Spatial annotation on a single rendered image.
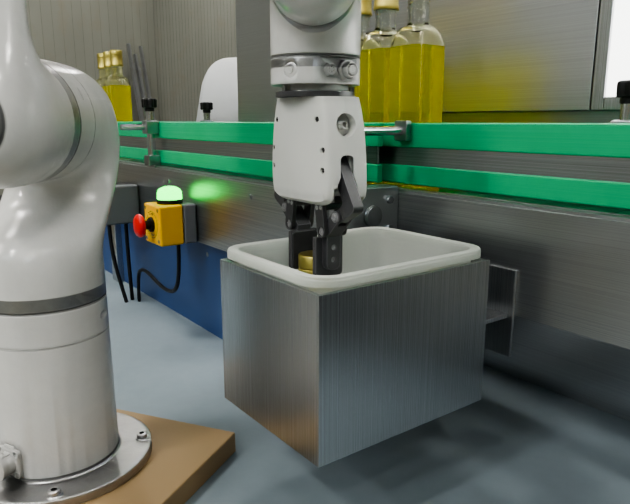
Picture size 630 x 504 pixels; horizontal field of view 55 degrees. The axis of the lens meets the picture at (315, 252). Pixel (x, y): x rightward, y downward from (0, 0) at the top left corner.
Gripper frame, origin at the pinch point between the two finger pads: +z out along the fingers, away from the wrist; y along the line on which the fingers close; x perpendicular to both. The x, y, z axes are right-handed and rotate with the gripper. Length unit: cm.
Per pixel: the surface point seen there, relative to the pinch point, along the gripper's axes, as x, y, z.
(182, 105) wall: -458, 1098, -42
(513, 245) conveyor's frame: -20.9, -8.0, 0.4
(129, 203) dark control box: -7, 78, 4
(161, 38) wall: -436, 1132, -169
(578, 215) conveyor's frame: -21.3, -15.0, -3.7
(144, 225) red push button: -1, 51, 5
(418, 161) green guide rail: -22.6, 8.7, -7.7
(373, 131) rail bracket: -16.1, 10.2, -11.5
